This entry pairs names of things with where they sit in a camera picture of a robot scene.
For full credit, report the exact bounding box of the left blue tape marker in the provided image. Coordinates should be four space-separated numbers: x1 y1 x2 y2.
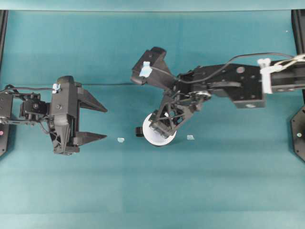
117 137 125 143

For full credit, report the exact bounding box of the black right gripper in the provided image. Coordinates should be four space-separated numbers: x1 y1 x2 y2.
149 70 211 139

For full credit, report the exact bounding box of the right blue tape marker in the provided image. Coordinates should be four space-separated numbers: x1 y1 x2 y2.
187 135 194 140

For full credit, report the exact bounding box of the black cup holder with handle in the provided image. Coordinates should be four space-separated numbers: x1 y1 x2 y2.
135 126 144 137

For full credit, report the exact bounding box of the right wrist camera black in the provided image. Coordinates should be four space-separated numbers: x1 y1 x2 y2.
131 47 176 90

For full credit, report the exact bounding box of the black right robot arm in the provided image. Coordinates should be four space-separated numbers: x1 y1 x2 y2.
141 54 305 146

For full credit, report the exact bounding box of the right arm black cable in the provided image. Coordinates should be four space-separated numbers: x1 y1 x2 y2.
81 52 305 86

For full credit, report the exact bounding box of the white paper cup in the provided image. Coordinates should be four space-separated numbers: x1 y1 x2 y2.
142 113 177 146

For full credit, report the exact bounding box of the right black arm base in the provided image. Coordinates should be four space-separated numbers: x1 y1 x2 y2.
290 9 305 162

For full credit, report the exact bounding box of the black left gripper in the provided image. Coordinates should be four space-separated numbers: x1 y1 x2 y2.
49 84 108 155

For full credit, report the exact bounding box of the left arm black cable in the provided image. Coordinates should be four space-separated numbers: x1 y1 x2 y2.
0 84 58 136

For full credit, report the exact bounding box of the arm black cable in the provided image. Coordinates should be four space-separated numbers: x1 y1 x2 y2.
0 84 58 136
81 52 305 86

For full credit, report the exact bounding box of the teal table cloth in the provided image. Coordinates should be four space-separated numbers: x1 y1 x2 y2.
0 0 305 229

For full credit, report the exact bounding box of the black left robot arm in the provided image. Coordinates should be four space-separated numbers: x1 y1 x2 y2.
0 83 107 155

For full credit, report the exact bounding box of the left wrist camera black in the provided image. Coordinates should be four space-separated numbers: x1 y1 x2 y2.
52 75 82 94

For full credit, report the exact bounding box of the blue tape marker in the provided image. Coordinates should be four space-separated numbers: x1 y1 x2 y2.
117 137 125 143
187 135 194 140

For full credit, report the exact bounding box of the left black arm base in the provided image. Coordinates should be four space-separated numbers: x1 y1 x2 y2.
0 10 10 156

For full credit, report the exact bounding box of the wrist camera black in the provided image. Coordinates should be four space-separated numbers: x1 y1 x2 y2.
52 75 82 94
131 47 176 90

